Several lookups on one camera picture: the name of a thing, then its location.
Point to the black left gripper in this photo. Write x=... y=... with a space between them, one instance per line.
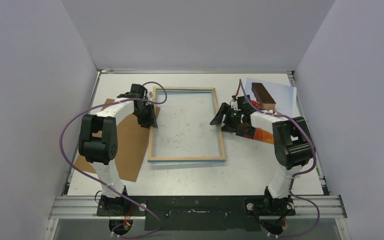
x=150 y=121

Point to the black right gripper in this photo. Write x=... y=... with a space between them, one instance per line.
x=227 y=119

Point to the blue wooden picture frame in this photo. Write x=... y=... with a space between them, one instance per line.
x=184 y=133

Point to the hot air balloon photo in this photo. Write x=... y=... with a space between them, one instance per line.
x=271 y=97

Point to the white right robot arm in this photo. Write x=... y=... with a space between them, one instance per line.
x=292 y=148

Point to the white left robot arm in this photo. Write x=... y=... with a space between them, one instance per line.
x=98 y=143

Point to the brown cardboard backing board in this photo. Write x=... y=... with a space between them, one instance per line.
x=132 y=144

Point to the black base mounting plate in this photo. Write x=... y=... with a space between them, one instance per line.
x=199 y=213

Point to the aluminium front rail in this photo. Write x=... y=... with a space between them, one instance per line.
x=86 y=207

